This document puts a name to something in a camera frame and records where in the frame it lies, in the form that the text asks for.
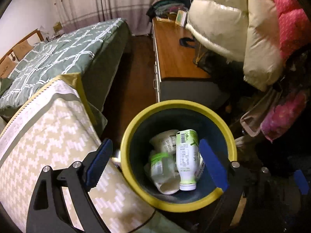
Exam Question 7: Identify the small green-labelled white bottle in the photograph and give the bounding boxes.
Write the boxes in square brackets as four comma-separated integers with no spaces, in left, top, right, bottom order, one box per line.
[143,150,180,187]

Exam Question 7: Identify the patterned beige teal tablecloth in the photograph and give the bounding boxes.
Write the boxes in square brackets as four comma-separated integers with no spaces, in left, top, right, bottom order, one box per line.
[0,73,190,233]

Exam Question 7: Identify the dark green cloth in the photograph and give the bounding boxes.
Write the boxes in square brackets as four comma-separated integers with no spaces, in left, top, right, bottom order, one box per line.
[0,78,12,97]

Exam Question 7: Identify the green plaid quilt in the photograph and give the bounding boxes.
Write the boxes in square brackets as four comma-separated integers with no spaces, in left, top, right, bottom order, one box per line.
[0,18,129,112]

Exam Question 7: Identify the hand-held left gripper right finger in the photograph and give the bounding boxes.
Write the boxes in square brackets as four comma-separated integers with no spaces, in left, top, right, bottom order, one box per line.
[199,139,277,233]

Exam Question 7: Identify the white puffer jacket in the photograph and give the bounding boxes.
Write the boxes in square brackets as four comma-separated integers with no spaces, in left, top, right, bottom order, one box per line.
[185,0,283,91]

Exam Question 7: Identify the beige paper cup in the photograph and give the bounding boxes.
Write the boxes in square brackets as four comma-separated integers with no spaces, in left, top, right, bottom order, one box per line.
[155,175,181,195]

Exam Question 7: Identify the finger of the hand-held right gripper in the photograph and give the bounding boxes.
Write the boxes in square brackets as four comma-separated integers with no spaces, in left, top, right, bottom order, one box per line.
[293,170,310,195]

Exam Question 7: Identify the wooden bed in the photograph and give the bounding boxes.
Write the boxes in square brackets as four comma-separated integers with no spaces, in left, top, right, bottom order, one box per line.
[0,18,133,124]

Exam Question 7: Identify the dark strap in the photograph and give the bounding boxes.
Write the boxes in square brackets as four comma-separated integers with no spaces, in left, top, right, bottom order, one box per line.
[179,37,197,48]

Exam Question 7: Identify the pile of dark clothes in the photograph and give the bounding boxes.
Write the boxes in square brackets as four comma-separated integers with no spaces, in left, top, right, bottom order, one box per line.
[146,0,191,20]

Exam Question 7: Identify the pink floral cloth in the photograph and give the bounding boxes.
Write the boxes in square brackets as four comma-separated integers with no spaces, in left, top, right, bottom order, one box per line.
[261,89,308,142]

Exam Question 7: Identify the clear plastic lidded cup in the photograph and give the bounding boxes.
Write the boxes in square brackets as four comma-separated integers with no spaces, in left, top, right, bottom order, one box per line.
[149,129,180,154]

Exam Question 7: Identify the yellow rimmed dark bin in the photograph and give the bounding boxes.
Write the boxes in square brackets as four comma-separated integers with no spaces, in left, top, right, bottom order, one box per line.
[120,102,238,211]

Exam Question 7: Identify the white and mauve curtain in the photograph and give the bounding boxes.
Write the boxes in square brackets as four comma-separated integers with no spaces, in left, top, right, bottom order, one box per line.
[52,0,192,37]

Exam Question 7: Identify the brown pillow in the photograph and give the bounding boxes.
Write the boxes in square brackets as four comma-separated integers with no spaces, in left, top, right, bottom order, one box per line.
[12,41,32,60]
[0,61,16,78]

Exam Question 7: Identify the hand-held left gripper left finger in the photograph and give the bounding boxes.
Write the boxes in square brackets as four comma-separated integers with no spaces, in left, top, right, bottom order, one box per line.
[25,138,114,233]

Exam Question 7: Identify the pink quilted jacket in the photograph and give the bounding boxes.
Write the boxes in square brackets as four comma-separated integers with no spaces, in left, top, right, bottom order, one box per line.
[268,0,311,59]

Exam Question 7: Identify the small green box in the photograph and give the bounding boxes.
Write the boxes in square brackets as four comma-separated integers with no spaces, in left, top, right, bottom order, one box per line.
[175,9,187,27]

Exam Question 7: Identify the wooden desk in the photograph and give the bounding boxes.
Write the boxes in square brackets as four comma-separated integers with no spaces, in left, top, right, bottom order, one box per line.
[152,17,229,105]

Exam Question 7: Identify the black bag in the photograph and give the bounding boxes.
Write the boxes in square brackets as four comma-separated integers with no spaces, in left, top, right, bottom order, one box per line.
[193,41,246,95]

